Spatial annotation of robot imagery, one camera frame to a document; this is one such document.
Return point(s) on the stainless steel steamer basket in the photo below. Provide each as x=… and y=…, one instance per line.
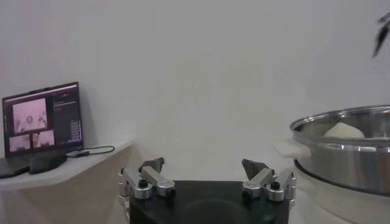
x=350, y=164

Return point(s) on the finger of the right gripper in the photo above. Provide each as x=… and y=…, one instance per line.
x=381, y=36

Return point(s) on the black usb hub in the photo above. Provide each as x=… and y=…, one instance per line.
x=77, y=153

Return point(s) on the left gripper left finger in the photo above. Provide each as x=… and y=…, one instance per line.
x=152, y=179

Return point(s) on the cream electric cooking pot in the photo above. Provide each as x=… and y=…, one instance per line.
x=335, y=204

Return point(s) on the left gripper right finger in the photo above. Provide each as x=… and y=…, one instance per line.
x=262, y=179

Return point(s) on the white steamed baozi bun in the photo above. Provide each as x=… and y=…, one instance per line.
x=344, y=131

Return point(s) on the black open laptop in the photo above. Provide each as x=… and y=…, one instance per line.
x=61, y=115

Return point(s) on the white side table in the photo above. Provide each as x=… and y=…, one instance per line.
x=91, y=164

